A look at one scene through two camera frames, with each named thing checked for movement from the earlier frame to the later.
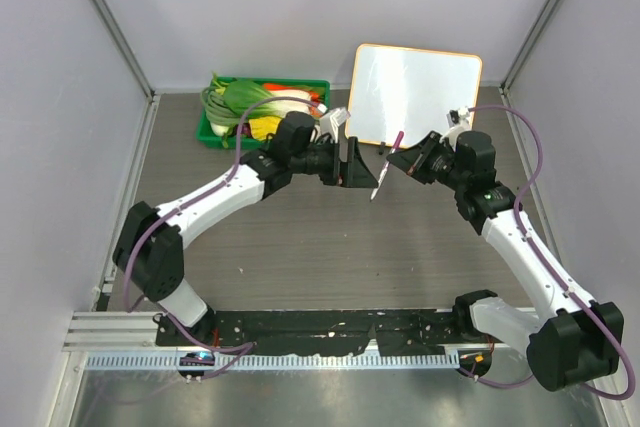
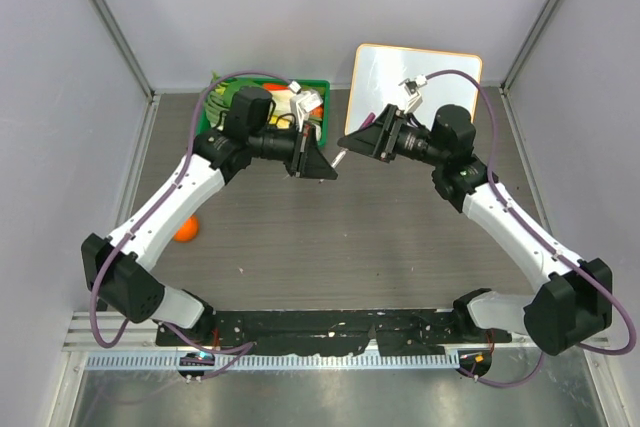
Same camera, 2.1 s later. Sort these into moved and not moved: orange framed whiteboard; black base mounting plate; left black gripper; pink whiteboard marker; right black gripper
Moved: pink whiteboard marker; left black gripper; right black gripper
Not moved: black base mounting plate; orange framed whiteboard
